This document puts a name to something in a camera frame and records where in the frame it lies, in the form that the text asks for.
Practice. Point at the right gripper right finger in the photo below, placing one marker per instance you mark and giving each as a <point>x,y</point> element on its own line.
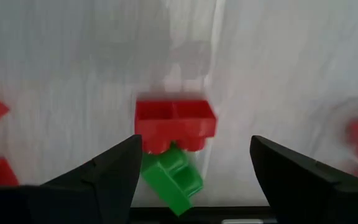
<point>306,199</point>

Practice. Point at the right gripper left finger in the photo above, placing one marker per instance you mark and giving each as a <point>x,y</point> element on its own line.
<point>73,199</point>

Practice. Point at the green toy block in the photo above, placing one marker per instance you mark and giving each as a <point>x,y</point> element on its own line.
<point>169,180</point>

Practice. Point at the white glossy table sheet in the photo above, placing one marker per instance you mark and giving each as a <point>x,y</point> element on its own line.
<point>73,62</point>

